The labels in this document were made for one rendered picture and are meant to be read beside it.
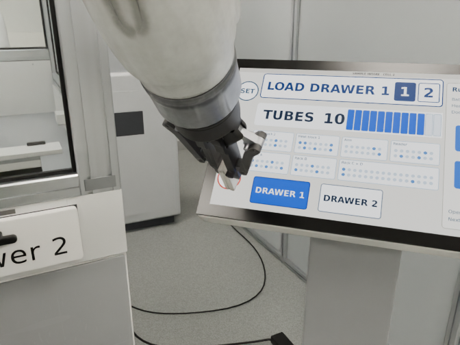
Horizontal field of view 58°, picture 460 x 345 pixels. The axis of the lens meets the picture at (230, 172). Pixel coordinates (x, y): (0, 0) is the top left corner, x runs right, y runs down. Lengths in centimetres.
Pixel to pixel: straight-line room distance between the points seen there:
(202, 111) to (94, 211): 54
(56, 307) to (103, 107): 43
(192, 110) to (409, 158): 41
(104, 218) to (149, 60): 61
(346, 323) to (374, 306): 7
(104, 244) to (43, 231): 13
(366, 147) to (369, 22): 104
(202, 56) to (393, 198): 44
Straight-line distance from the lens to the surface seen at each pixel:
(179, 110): 37
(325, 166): 68
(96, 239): 90
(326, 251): 79
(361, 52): 172
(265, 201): 67
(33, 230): 86
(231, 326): 196
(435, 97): 75
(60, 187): 85
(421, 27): 154
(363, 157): 69
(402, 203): 67
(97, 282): 95
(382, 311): 85
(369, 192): 67
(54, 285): 94
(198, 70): 32
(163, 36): 29
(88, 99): 81
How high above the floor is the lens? 126
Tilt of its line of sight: 20 degrees down
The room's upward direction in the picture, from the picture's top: straight up
